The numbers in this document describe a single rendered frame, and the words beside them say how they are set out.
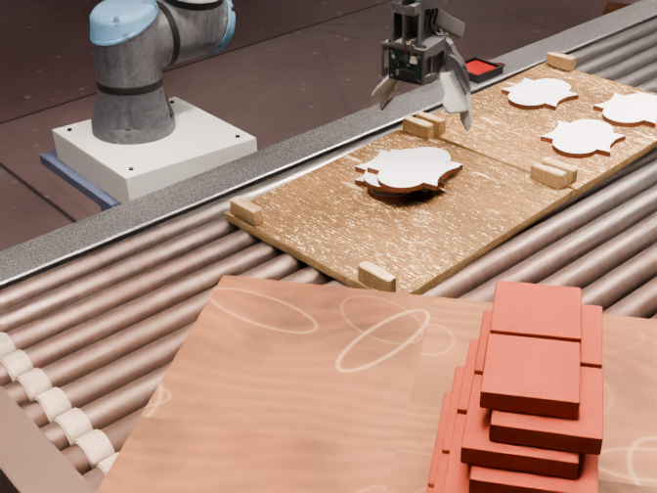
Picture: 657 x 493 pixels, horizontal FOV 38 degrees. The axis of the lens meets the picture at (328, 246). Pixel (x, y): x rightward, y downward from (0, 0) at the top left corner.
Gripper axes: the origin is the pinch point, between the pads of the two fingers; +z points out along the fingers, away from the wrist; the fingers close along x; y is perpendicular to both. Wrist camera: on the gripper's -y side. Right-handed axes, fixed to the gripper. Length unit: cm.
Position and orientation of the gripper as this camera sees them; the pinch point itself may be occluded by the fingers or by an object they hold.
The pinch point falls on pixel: (426, 118)
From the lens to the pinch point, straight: 148.0
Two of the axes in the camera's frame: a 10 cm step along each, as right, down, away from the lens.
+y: -5.7, 4.5, -6.9
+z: 0.3, 8.5, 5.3
